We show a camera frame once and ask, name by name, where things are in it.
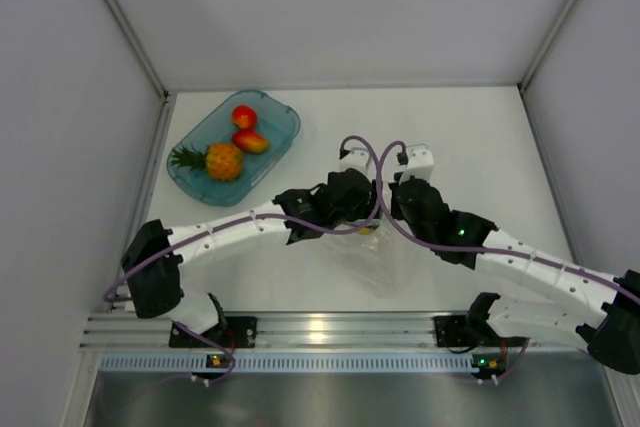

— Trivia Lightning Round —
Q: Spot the aluminium mounting rail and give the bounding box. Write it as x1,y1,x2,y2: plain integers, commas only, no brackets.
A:
80,311,452,351

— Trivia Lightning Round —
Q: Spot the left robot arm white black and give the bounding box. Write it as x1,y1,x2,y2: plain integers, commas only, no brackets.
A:
122,168,376,347

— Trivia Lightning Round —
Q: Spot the fake red apple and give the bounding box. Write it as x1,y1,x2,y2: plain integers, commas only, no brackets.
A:
231,104,258,130

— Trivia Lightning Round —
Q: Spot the white slotted cable duct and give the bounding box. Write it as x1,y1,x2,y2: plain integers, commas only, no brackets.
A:
99,352,484,374

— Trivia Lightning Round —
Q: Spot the fake pineapple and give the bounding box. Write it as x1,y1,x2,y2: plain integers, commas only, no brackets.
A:
169,143,244,182

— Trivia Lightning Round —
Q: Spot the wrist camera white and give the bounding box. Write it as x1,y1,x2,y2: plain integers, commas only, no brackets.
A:
394,144,435,184
338,147,372,177

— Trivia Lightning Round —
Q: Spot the right aluminium frame post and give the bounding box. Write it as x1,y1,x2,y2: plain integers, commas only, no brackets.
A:
517,0,581,95

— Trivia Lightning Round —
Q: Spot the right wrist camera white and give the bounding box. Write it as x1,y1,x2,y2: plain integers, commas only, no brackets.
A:
394,144,435,184

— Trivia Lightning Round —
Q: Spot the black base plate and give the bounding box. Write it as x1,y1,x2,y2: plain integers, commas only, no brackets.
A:
433,315,501,349
168,316,258,349

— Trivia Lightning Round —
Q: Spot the teal plastic bin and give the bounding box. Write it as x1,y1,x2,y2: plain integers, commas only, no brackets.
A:
166,90,301,207

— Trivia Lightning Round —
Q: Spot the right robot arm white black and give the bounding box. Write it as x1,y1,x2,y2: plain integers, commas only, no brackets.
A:
390,177,639,375

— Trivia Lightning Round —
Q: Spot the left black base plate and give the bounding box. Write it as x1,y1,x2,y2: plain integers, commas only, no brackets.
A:
168,316,258,349

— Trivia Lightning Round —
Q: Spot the clear zip top bag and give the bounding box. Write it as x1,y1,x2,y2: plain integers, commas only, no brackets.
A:
324,220,405,298

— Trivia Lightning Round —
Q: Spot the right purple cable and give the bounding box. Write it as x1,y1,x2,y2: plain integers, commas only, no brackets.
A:
377,140,640,383

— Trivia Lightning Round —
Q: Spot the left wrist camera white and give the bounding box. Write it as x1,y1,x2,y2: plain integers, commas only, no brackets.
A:
338,147,372,177

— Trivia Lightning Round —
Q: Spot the left aluminium frame post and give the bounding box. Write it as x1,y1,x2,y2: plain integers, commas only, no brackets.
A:
101,0,168,100

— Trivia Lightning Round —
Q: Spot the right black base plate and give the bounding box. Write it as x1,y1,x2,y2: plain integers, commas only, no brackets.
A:
433,315,501,349

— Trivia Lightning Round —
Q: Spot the fake red yellow mango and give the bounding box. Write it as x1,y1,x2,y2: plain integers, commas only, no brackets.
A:
231,129,270,155

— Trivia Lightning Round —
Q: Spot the aluminium frame post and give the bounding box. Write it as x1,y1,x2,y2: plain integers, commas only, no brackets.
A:
517,0,581,95
101,0,168,100

